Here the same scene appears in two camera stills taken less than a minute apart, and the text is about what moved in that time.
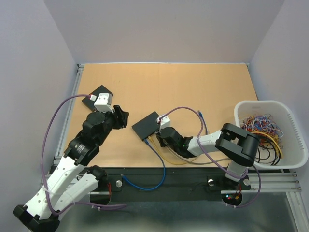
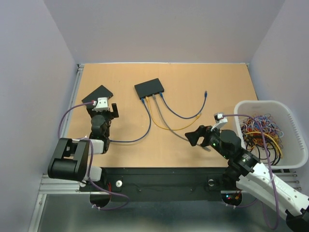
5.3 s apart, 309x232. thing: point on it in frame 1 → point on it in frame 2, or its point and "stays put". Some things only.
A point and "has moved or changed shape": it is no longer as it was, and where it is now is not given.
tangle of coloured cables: (270, 148) stays put
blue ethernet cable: (201, 115) → (176, 114)
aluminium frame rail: (68, 118) stays put
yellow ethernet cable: (159, 152) → (197, 116)
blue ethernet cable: (137, 187) → (143, 101)
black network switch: (147, 126) → (148, 88)
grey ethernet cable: (197, 162) has moved or changed shape
